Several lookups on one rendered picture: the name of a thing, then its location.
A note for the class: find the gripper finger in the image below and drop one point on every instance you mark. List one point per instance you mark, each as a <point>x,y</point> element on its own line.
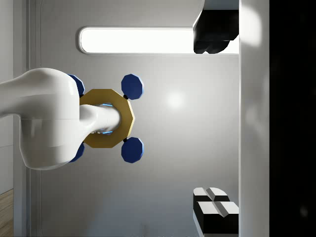
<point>217,219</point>
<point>217,27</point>

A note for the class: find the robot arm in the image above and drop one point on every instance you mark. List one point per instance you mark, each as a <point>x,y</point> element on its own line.
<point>44,103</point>

